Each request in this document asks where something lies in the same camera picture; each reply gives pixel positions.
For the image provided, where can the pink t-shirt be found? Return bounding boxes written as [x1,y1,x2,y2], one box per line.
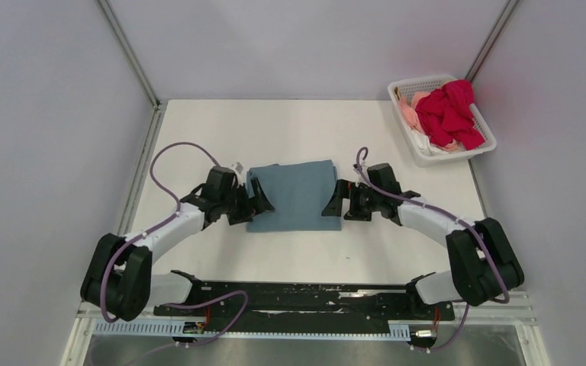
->
[395,89,430,133]

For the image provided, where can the aluminium frame rail left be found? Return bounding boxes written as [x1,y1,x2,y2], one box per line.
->
[95,1,161,234]

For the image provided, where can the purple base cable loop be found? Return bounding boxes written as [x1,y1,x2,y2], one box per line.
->
[163,290,250,348]

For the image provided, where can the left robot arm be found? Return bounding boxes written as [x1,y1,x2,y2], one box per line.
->
[80,167,275,323]

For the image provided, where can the white t-shirt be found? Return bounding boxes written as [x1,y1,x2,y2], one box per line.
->
[411,130,449,156]

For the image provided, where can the red t-shirt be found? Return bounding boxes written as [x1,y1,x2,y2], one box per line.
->
[413,79,485,150]

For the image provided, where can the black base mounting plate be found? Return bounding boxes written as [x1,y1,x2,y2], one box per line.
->
[153,281,455,332]

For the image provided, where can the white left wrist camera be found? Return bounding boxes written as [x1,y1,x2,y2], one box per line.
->
[230,162,244,175]

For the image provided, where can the aluminium frame rail right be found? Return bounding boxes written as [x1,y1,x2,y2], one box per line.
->
[465,0,521,83]

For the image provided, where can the aluminium front frame beam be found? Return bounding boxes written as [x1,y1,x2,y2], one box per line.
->
[76,291,537,326]

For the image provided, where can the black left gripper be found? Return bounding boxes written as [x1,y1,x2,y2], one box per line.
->
[220,177,275,226]

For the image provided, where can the white plastic laundry basket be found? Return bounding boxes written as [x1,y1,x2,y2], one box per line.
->
[388,75,497,167]

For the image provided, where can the aluminium frame rail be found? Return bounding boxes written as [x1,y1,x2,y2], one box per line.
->
[465,0,521,83]
[95,1,161,234]

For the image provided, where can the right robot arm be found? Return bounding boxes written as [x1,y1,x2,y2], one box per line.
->
[322,163,525,319]

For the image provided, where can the white slotted cable duct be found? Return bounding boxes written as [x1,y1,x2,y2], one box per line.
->
[92,319,411,342]

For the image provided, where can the blue-grey t-shirt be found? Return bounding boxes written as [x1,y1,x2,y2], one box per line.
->
[246,160,342,233]

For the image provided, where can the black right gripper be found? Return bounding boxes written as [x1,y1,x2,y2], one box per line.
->
[322,179,382,222]

